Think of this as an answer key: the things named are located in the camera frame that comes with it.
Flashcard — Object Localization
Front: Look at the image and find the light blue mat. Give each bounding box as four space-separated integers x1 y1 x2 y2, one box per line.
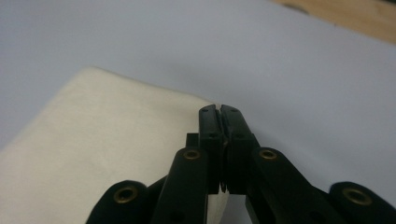
0 0 396 224

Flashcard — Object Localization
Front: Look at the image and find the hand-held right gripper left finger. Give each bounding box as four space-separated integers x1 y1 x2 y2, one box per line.
185 104 226 196

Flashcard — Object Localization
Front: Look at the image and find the cream baby bodysuit brown trim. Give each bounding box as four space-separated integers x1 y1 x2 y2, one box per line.
0 65 231 224

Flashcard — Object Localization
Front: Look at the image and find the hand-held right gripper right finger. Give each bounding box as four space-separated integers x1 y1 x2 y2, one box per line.
219 104 262 196

